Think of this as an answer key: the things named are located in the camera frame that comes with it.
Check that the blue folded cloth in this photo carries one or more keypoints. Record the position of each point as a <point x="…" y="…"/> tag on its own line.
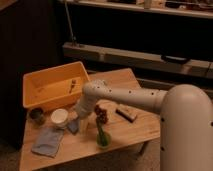
<point x="48" y="142"/>

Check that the dark grape bunch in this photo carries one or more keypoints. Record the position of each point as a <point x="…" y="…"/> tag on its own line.
<point x="101" y="114"/>

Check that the blue sponge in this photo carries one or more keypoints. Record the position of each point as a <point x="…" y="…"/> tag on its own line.
<point x="73" y="126"/>

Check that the grey metal shelf rail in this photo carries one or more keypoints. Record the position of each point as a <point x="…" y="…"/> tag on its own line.
<point x="137" y="59"/>

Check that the dark metal cup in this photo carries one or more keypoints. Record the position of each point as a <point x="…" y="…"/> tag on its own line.
<point x="37" y="116"/>

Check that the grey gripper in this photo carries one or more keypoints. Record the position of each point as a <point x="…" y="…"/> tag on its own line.
<point x="83" y="114"/>

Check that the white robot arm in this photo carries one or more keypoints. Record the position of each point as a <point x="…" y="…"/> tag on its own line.
<point x="186" y="120"/>

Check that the metal stand pole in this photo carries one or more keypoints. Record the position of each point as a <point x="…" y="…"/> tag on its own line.
<point x="72" y="36"/>

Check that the yellow plastic bin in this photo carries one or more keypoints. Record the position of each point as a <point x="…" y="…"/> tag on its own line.
<point x="49" y="88"/>

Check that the dark brush block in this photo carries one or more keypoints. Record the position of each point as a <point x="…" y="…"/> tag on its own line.
<point x="125" y="112"/>

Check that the white bowl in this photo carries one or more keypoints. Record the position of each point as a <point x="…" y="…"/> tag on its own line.
<point x="59" y="118"/>

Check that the small utensil in bin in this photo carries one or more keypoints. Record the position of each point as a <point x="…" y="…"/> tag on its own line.
<point x="73" y="83"/>

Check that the wooden table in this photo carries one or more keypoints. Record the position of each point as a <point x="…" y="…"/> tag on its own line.
<point x="74" y="147"/>

